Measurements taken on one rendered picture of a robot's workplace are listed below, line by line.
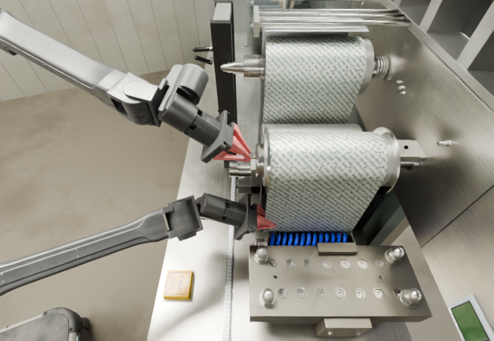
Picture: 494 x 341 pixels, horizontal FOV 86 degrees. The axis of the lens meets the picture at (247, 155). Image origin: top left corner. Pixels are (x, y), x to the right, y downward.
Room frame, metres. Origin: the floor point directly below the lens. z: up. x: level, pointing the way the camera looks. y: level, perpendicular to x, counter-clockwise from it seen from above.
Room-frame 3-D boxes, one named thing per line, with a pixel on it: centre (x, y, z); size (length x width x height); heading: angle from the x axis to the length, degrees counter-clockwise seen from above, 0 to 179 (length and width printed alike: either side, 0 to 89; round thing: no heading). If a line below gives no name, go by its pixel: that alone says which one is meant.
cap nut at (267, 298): (0.17, -0.05, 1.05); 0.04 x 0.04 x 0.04
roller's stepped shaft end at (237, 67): (0.64, 0.04, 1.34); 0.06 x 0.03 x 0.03; 90
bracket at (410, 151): (0.39, -0.34, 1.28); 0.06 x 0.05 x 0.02; 90
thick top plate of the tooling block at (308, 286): (0.21, -0.21, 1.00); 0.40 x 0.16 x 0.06; 90
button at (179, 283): (0.23, 0.19, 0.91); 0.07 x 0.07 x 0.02; 0
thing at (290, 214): (0.33, -0.16, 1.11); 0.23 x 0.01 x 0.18; 90
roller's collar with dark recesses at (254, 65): (0.64, -0.02, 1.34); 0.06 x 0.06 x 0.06; 0
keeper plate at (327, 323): (0.12, -0.22, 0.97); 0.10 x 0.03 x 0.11; 90
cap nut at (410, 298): (0.16, -0.37, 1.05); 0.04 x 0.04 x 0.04
